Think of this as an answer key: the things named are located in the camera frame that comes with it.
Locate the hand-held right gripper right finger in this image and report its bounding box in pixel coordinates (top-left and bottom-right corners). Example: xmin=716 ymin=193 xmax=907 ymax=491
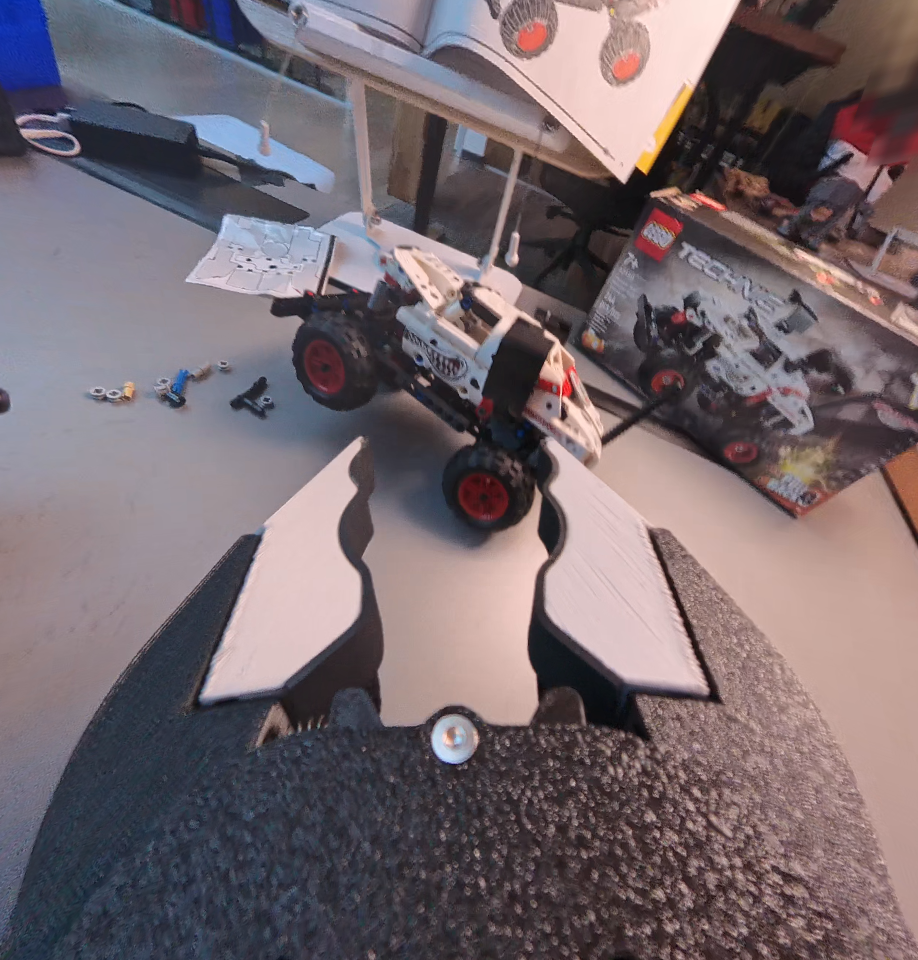
xmin=527 ymin=440 xmax=715 ymax=706

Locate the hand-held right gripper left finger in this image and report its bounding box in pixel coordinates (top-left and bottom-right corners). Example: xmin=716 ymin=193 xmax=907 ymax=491
xmin=198 ymin=435 xmax=385 ymax=709

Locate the white lego truck model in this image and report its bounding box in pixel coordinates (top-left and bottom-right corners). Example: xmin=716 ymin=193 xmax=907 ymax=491
xmin=272 ymin=243 xmax=607 ymax=534

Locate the white printed sticker sheet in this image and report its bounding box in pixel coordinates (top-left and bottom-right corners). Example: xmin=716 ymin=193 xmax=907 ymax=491
xmin=185 ymin=215 xmax=340 ymax=298

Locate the small black lego pin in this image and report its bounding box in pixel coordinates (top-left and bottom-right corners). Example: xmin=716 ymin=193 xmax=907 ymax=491
xmin=230 ymin=378 xmax=276 ymax=418

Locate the lego set box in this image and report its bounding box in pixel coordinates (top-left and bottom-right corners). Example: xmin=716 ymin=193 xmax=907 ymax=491
xmin=579 ymin=188 xmax=918 ymax=519

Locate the lego instruction booklet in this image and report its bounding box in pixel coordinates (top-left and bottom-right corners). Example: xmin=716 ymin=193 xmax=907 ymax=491
xmin=242 ymin=0 xmax=742 ymax=184

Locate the thin metal rod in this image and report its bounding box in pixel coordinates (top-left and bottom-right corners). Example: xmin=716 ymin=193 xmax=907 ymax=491
xmin=482 ymin=147 xmax=523 ymax=274
xmin=350 ymin=78 xmax=379 ymax=229

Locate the white plastic stand base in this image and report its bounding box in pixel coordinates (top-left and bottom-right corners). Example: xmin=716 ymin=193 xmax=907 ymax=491
xmin=174 ymin=113 xmax=430 ymax=253

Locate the black power adapter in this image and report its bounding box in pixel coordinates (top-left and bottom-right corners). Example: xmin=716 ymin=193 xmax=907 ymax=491
xmin=62 ymin=102 xmax=205 ymax=174

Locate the blue plastic bin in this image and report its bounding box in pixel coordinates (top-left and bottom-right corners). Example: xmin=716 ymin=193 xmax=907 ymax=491
xmin=0 ymin=0 xmax=66 ymax=94

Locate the black braided cable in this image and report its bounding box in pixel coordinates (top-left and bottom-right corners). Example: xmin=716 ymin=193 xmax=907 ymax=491
xmin=597 ymin=393 xmax=682 ymax=448

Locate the white looped cable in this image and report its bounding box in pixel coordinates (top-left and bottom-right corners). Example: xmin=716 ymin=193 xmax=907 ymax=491
xmin=17 ymin=113 xmax=82 ymax=160

